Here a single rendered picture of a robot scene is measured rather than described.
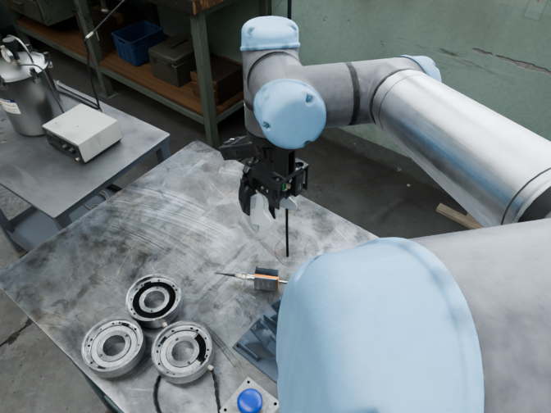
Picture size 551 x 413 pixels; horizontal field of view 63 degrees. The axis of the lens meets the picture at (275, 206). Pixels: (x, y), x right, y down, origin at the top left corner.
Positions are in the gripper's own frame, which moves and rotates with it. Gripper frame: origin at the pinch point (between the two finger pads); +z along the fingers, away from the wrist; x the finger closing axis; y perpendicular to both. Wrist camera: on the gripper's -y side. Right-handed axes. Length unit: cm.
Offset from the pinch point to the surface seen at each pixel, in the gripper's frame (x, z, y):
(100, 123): 8, 17, -79
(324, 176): 110, 88, -66
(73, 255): -24.2, 17.0, -34.4
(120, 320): -26.7, 15.4, -11.2
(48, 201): -17, 27, -69
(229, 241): 1.7, 16.7, -12.6
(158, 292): -17.9, 15.6, -11.5
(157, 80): 84, 60, -169
